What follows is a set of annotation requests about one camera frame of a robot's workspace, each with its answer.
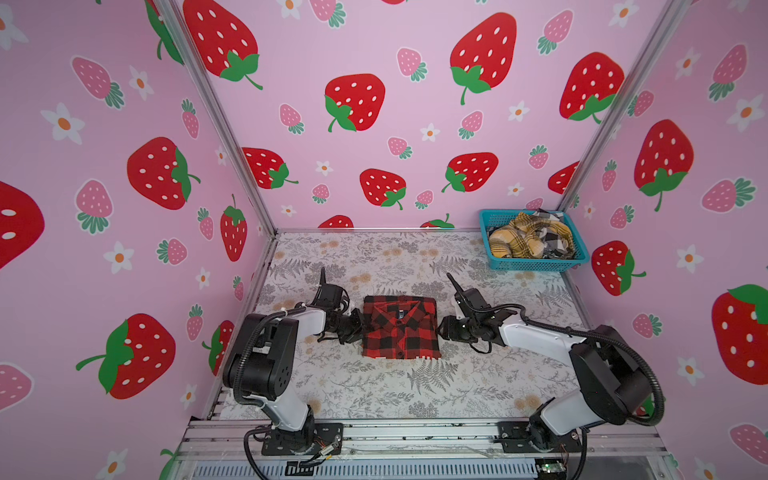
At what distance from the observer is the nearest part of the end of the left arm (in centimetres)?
80

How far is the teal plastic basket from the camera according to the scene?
103 centimetres

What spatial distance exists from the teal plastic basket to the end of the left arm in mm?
520
